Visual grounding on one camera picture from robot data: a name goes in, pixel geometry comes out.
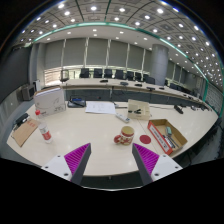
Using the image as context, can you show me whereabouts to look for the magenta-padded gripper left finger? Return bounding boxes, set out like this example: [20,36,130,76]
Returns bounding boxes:
[41,142,92,186]

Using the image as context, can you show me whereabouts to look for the black marker pen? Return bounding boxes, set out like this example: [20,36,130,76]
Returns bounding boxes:
[162,135,174,150]
[166,134,180,149]

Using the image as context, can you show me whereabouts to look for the red flowered mug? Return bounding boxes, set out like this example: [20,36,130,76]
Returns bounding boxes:
[113,125,135,146]

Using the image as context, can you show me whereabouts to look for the open brown cardboard box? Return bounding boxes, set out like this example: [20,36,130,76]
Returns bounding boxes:
[147,118,189,156]

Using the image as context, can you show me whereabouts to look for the black table microphone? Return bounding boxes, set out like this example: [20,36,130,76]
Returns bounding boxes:
[173,104,185,115]

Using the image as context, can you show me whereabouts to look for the grey box monitor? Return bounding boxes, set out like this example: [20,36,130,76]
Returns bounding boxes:
[20,83,37,102]

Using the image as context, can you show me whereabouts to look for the small cream box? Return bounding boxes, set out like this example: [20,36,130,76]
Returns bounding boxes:
[126,98,152,121]

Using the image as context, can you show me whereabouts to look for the black desk microphones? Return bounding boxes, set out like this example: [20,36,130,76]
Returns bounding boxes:
[99,78,166,92]

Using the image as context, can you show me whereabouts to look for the brown paper envelope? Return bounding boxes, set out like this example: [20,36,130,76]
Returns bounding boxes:
[11,118,41,148]

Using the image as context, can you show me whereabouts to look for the ceiling lights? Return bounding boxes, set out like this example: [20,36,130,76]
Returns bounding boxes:
[19,1,221,81]

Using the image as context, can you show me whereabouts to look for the grey round column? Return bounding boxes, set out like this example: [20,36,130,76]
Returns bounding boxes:
[149,43,170,87]

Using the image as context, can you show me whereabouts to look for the white printed paper sheets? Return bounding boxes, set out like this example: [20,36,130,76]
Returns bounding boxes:
[85,100,117,116]

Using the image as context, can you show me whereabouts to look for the small black clip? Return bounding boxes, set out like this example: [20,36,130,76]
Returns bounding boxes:
[127,105,143,116]

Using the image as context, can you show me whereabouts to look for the clear red-capped water bottle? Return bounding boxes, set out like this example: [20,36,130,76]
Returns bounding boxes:
[34,109,54,144]

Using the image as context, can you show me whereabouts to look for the white carton box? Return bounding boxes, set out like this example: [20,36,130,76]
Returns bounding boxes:
[33,86,67,118]

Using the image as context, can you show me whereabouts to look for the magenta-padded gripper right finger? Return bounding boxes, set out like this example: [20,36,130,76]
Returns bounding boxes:
[131,142,184,186]

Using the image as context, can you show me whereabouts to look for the flat round red coaster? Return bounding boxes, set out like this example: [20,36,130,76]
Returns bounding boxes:
[139,134,152,145]

